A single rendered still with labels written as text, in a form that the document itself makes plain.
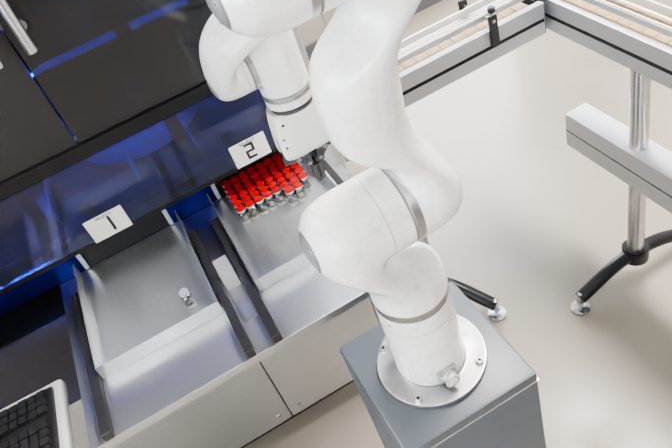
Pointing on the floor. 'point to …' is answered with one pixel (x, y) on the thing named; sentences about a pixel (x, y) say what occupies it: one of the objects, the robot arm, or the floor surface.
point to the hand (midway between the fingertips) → (316, 167)
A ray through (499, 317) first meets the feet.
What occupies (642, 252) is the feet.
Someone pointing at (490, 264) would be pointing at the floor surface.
